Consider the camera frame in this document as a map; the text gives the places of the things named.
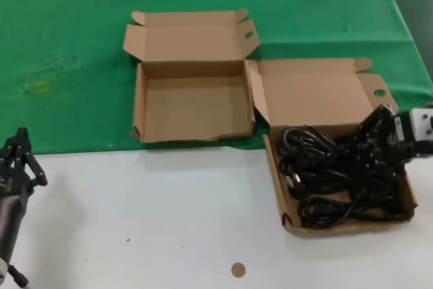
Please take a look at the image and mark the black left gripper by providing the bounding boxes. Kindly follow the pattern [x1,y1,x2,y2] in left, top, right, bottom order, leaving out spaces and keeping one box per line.
[0,127,49,208]

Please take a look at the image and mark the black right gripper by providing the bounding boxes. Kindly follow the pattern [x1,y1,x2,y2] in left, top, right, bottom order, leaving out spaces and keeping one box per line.
[348,104,412,172]

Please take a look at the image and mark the black power cable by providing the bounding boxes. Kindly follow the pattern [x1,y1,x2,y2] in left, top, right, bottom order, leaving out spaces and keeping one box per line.
[297,196,406,229]
[317,143,403,198]
[277,125,339,168]
[286,166,360,200]

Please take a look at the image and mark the green tablecloth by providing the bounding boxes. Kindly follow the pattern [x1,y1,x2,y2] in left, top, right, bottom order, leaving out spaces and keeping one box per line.
[0,0,433,155]

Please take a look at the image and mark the cardboard box with round handle hole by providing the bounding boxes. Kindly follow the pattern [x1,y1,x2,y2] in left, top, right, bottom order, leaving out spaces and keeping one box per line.
[245,58,419,239]

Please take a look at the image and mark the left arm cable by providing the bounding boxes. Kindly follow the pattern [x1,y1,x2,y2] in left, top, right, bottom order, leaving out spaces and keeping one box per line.
[6,263,32,289]

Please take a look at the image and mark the cardboard box with oval handle hole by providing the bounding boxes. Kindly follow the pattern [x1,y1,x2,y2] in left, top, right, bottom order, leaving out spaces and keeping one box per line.
[122,8,260,144]

